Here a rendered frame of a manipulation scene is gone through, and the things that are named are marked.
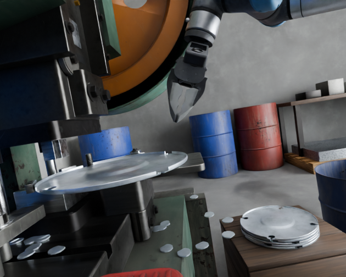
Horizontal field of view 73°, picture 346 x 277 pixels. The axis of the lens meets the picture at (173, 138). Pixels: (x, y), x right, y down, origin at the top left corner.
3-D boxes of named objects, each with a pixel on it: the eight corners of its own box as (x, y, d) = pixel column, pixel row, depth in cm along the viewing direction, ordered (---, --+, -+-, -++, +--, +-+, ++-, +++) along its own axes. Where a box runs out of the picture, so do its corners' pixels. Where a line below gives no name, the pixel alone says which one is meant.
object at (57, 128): (105, 142, 57) (101, 119, 57) (61, 154, 37) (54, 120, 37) (43, 151, 58) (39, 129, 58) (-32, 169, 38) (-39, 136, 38)
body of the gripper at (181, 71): (199, 92, 62) (212, 47, 61) (202, 88, 53) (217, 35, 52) (171, 84, 62) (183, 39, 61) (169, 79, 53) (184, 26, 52)
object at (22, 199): (99, 185, 55) (95, 166, 55) (66, 210, 41) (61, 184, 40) (63, 190, 56) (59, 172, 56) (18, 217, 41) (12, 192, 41)
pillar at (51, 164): (62, 189, 58) (51, 134, 57) (57, 192, 56) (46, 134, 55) (54, 190, 58) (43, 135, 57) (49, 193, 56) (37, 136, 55)
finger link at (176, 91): (175, 122, 61) (185, 87, 60) (175, 122, 55) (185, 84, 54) (163, 118, 61) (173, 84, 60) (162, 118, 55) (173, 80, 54)
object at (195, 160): (208, 206, 54) (199, 149, 53) (216, 237, 40) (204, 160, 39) (104, 220, 56) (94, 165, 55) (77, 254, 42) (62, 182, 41)
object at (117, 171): (217, 154, 46) (217, 150, 46) (68, 208, 27) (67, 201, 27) (135, 154, 67) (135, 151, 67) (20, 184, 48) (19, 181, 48)
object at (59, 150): (71, 155, 50) (68, 138, 50) (59, 159, 45) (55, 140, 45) (57, 157, 50) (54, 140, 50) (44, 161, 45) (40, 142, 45)
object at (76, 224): (114, 193, 58) (112, 181, 58) (77, 232, 38) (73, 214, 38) (54, 201, 59) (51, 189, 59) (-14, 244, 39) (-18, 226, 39)
